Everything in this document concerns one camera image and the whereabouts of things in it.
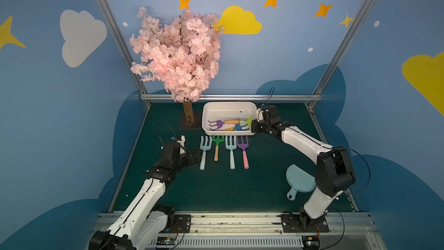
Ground lime green rake wooden handle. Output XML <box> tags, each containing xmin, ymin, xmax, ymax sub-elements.
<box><xmin>223</xmin><ymin>116</ymin><xmax>253</xmax><ymax>127</ymax></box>

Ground blue rake orange handle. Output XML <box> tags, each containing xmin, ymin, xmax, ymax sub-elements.
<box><xmin>223</xmin><ymin>124</ymin><xmax>250</xmax><ymax>131</ymax></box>

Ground light blue hand fork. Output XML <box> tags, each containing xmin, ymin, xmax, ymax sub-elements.
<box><xmin>225</xmin><ymin>135</ymin><xmax>237</xmax><ymax>170</ymax></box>
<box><xmin>200</xmin><ymin>136</ymin><xmax>212</xmax><ymax>171</ymax></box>

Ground purple fork pink handle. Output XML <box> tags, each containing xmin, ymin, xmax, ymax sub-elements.
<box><xmin>237</xmin><ymin>135</ymin><xmax>249</xmax><ymax>170</ymax></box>

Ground purple rake pink handle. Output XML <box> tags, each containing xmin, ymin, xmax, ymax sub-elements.
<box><xmin>208</xmin><ymin>120</ymin><xmax>225</xmax><ymax>131</ymax></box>

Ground white plastic storage box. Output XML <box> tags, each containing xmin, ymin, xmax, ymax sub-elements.
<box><xmin>202</xmin><ymin>101</ymin><xmax>257</xmax><ymax>136</ymax></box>

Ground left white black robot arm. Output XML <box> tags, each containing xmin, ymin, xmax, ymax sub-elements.
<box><xmin>88</xmin><ymin>140</ymin><xmax>205</xmax><ymax>250</ymax></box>

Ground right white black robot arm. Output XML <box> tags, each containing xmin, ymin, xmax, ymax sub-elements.
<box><xmin>251</xmin><ymin>105</ymin><xmax>356</xmax><ymax>232</ymax></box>

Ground light blue leaf-shaped plate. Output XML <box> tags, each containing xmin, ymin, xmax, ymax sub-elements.
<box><xmin>286</xmin><ymin>164</ymin><xmax>316</xmax><ymax>201</ymax></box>

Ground left green circuit board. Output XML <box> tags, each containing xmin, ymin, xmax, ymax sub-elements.
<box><xmin>156</xmin><ymin>237</ymin><xmax>177</xmax><ymax>247</ymax></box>

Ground green circuit board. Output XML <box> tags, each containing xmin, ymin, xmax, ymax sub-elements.
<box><xmin>156</xmin><ymin>237</ymin><xmax>177</xmax><ymax>247</ymax></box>
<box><xmin>302</xmin><ymin>236</ymin><xmax>320</xmax><ymax>250</ymax></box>

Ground pink cherry blossom tree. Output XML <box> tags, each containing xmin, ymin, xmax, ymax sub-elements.
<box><xmin>129</xmin><ymin>7</ymin><xmax>224</xmax><ymax>125</ymax></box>

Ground right green circuit board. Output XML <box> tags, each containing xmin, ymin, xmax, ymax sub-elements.
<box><xmin>302</xmin><ymin>236</ymin><xmax>320</xmax><ymax>250</ymax></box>

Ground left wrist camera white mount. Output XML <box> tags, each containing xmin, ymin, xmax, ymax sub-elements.
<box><xmin>176</xmin><ymin>135</ymin><xmax>186</xmax><ymax>155</ymax></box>

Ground dark square tree base plate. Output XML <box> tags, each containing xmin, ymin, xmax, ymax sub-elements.
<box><xmin>179</xmin><ymin>112</ymin><xmax>202</xmax><ymax>130</ymax></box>

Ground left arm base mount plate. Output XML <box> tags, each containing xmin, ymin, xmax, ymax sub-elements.
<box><xmin>161</xmin><ymin>214</ymin><xmax>192</xmax><ymax>233</ymax></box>

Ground horizontal aluminium frame bar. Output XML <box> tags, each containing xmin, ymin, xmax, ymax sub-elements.
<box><xmin>141</xmin><ymin>94</ymin><xmax>322</xmax><ymax>102</ymax></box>

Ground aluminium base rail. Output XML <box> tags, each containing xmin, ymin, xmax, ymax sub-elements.
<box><xmin>84</xmin><ymin>211</ymin><xmax>386</xmax><ymax>250</ymax></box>

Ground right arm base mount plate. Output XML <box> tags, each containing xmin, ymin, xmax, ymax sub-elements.
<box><xmin>281</xmin><ymin>212</ymin><xmax>330</xmax><ymax>233</ymax></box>

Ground right diagonal aluminium frame bar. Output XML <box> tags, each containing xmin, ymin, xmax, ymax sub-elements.
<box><xmin>308</xmin><ymin>0</ymin><xmax>377</xmax><ymax>111</ymax></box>

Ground diagonal aluminium frame bar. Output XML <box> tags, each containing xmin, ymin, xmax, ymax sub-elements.
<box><xmin>96</xmin><ymin>0</ymin><xmax>151</xmax><ymax>109</ymax></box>
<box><xmin>308</xmin><ymin>0</ymin><xmax>377</xmax><ymax>111</ymax></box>

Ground left diagonal aluminium frame bar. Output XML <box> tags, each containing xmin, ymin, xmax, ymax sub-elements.
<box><xmin>96</xmin><ymin>0</ymin><xmax>151</xmax><ymax>109</ymax></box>

